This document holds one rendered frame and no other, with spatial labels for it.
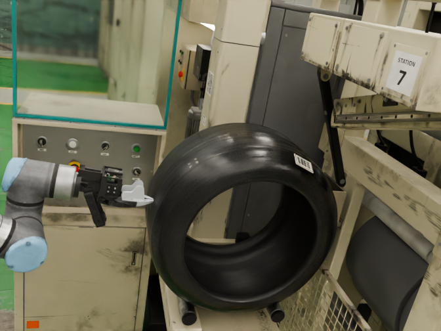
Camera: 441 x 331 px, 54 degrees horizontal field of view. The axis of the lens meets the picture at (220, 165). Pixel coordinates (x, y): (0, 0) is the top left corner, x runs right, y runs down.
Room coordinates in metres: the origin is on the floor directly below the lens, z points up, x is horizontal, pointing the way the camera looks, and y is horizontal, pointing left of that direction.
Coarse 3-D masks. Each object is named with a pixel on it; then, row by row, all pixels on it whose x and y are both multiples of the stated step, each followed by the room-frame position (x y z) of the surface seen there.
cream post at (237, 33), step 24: (240, 0) 1.41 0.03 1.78; (264, 0) 1.43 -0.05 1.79; (216, 24) 1.49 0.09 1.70; (240, 24) 1.41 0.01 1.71; (216, 48) 1.45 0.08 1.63; (240, 48) 1.41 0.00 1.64; (216, 72) 1.40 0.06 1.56; (240, 72) 1.42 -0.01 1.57; (216, 96) 1.40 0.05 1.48; (240, 96) 1.42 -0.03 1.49; (216, 120) 1.40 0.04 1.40; (240, 120) 1.43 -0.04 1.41; (216, 216) 1.42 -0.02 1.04
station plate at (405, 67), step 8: (400, 56) 0.96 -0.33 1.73; (408, 56) 0.94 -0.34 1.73; (416, 56) 0.92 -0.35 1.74; (392, 64) 0.98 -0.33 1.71; (400, 64) 0.96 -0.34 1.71; (408, 64) 0.93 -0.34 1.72; (416, 64) 0.91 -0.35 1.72; (392, 72) 0.97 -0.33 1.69; (400, 72) 0.95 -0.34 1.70; (408, 72) 0.92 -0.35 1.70; (416, 72) 0.90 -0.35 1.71; (392, 80) 0.97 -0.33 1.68; (400, 80) 0.94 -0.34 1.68; (408, 80) 0.92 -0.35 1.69; (392, 88) 0.96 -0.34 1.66; (400, 88) 0.93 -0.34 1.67; (408, 88) 0.91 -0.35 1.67; (408, 96) 0.90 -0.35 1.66
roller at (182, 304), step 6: (180, 300) 1.09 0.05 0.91; (180, 306) 1.07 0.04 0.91; (186, 306) 1.06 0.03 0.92; (192, 306) 1.06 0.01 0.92; (180, 312) 1.05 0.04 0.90; (186, 312) 1.03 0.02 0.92; (192, 312) 1.04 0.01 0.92; (186, 318) 1.02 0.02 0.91; (192, 318) 1.03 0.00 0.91; (186, 324) 1.02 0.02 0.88
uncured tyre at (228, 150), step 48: (192, 144) 1.16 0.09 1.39; (240, 144) 1.09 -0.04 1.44; (288, 144) 1.16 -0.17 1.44; (192, 192) 1.01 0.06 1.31; (288, 192) 1.37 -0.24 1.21; (192, 240) 1.29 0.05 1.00; (288, 240) 1.34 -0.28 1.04; (192, 288) 1.01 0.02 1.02; (240, 288) 1.20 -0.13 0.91; (288, 288) 1.09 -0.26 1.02
